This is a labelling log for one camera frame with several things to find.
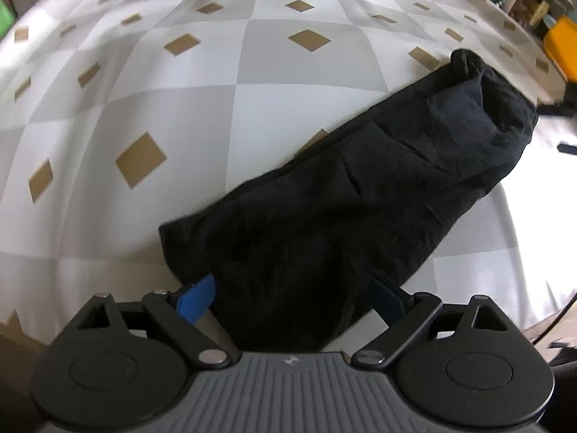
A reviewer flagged green plastic chair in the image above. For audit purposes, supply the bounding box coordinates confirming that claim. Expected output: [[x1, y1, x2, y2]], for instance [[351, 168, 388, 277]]
[[0, 0, 17, 42]]

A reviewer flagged black t-shirt red print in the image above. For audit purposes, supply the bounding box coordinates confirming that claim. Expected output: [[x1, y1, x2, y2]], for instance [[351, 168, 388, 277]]
[[159, 48, 540, 353]]

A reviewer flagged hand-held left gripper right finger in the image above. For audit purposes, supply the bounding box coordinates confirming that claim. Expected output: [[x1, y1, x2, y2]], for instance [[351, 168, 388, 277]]
[[352, 276, 519, 371]]

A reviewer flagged checkered tablecloth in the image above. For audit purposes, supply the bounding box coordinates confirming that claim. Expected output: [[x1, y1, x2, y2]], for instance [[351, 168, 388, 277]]
[[0, 0, 577, 353]]

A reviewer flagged orange plastic chair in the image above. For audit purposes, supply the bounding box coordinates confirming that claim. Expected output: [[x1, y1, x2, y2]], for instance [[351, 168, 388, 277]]
[[543, 16, 577, 83]]

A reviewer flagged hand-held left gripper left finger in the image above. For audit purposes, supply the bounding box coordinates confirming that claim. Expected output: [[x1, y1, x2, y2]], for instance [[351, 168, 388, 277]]
[[76, 274, 232, 371]]

